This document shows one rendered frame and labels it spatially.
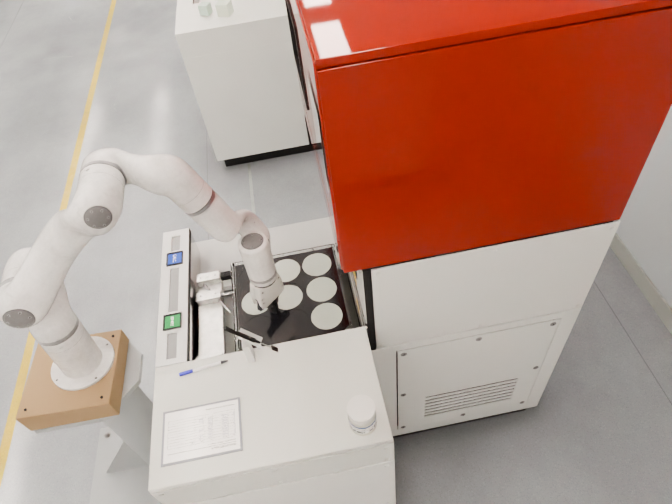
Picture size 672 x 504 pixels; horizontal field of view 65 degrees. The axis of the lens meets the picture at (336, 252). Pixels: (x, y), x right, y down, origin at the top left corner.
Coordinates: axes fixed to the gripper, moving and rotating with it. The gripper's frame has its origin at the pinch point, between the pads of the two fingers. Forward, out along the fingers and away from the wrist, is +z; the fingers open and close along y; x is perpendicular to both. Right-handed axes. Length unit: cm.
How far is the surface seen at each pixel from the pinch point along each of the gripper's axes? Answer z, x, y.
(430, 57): -86, 41, -21
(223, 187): 92, -150, -88
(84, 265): 92, -172, 6
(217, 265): 10.0, -36.1, -5.7
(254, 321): 2.1, -2.4, 6.8
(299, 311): 2.1, 7.0, -4.3
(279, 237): 10.0, -26.1, -29.0
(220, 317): 4.0, -14.0, 11.5
